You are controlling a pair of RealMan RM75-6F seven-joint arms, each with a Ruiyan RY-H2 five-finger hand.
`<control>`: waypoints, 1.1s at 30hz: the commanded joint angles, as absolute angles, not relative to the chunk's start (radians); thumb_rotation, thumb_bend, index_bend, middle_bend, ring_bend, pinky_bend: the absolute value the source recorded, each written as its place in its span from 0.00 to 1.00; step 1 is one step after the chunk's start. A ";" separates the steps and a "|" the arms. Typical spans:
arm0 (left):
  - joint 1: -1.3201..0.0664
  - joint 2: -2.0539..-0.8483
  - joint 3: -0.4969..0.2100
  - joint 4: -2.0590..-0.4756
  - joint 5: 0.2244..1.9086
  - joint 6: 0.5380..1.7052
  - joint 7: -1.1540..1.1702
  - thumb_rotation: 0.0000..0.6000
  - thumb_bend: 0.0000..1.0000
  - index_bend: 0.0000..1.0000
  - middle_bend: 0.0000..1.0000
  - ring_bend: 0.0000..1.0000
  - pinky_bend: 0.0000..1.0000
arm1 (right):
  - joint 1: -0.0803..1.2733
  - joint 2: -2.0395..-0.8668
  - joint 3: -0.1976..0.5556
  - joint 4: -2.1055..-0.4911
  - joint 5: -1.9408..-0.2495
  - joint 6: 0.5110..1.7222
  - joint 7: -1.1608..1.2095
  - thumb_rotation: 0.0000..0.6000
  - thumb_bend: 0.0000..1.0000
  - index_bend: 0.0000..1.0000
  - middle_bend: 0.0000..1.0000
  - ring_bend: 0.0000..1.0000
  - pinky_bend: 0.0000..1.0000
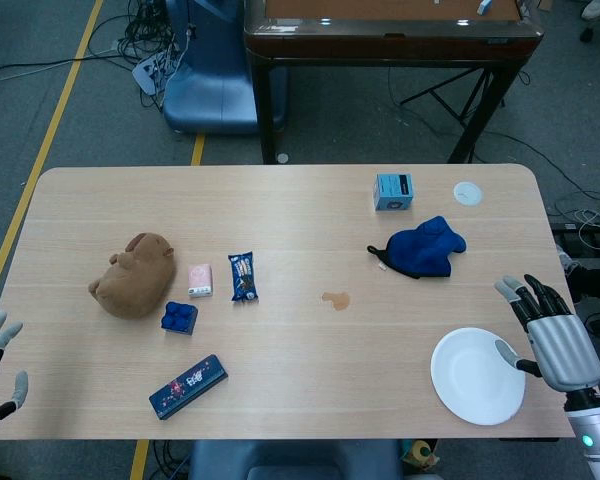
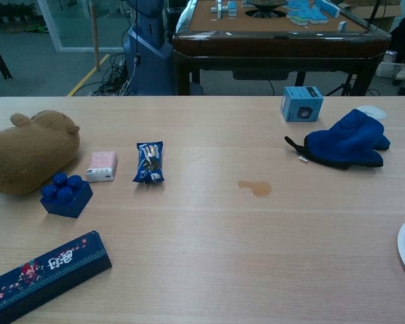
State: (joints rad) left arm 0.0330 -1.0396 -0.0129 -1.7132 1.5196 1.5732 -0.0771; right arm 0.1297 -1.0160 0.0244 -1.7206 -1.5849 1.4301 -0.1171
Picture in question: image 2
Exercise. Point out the light blue speaker box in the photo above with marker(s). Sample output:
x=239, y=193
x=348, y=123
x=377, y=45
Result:
x=300, y=103

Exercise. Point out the light blue mahjong tile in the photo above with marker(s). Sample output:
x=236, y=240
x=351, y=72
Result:
x=342, y=26

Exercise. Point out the dark blue long floral box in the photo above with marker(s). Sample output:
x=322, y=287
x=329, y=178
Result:
x=47, y=280

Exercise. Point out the black tripod stand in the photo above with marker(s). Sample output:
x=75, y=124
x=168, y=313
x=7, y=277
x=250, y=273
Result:
x=346, y=86

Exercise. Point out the wooden pole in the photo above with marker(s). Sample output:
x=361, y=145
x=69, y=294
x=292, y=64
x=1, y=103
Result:
x=94, y=37

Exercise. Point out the blue cookie snack packet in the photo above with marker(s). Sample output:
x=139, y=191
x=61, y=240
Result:
x=149, y=162

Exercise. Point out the dark wooden mahjong table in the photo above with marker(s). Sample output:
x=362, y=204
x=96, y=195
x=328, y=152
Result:
x=276, y=45

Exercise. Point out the blue cloth with black trim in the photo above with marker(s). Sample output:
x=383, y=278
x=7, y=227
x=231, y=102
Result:
x=347, y=141

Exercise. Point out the blue toy building block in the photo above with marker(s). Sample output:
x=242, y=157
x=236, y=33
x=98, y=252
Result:
x=69, y=199

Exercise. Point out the brown liquid spill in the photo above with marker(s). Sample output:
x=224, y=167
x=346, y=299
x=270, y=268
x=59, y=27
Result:
x=258, y=188

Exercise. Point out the white round table grommet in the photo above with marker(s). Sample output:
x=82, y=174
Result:
x=374, y=111

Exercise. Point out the brown capybara plush toy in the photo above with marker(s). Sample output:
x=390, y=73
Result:
x=27, y=155

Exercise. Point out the pink tissue pack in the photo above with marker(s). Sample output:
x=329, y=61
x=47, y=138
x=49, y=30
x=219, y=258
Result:
x=102, y=167

